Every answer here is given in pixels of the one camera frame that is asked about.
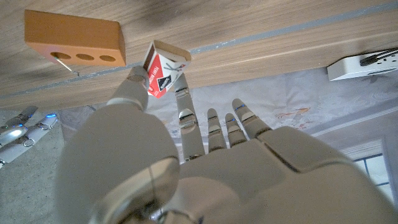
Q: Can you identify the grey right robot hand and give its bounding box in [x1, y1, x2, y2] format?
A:
[0, 105, 58, 169]

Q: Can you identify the orange wooden block with holes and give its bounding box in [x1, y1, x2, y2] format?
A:
[24, 9, 127, 68]

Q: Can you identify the red and white match box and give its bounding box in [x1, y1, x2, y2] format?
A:
[142, 39, 192, 99]

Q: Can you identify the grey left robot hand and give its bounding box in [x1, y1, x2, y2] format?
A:
[54, 65, 398, 224]

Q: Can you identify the single wooden match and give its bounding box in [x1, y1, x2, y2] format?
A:
[52, 55, 80, 77]

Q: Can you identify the black power strip cord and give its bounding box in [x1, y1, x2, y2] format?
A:
[359, 48, 398, 67]

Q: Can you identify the white power strip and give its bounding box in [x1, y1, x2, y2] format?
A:
[326, 48, 398, 82]

